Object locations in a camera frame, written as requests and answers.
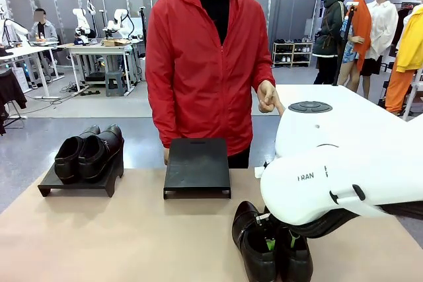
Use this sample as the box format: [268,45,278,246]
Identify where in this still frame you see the figure in white shirt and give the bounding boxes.
[360,0,399,77]

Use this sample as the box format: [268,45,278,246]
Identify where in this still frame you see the mannequin in dark green jacket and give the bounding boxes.
[312,0,352,85]

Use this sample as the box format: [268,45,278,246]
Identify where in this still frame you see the white desk carrying robots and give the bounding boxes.
[56,41,143,95]

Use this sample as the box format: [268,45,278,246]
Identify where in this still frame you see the person's left hand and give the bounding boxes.
[256,80,286,117]

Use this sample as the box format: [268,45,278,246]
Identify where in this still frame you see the black flat shoe stand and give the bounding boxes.
[163,138,231,200]

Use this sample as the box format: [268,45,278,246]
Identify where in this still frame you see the mannequin in orange top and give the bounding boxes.
[338,0,374,98]

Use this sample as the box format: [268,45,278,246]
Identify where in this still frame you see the grey plastic step stool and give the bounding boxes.
[104,72,128,97]

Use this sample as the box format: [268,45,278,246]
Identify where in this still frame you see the person in red jacket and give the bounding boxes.
[145,0,277,169]

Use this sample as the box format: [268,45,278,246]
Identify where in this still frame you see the white desk with thin legs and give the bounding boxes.
[0,40,64,98]

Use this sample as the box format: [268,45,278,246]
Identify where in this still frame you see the black shoe stand with legs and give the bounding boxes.
[37,136,126,198]

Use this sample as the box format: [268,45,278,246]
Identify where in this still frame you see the mannequin in yellow hoodie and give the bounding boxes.
[385,4,423,115]

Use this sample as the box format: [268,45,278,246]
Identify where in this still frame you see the person's right forearm red sleeve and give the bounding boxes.
[149,96,173,149]

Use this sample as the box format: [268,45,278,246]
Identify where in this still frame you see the wooden shoe rack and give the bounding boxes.
[272,38,313,69]

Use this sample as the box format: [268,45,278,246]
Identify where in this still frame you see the person's left forearm red sleeve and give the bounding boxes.
[243,50,277,94]

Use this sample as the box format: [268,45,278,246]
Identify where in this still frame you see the black hanging jacket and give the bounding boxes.
[0,69,28,135]

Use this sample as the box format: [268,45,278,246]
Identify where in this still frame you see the black tripod pole with camera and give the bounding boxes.
[332,1,360,87]

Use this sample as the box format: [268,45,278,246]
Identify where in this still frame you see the flat cardboard box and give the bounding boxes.
[101,38,131,48]

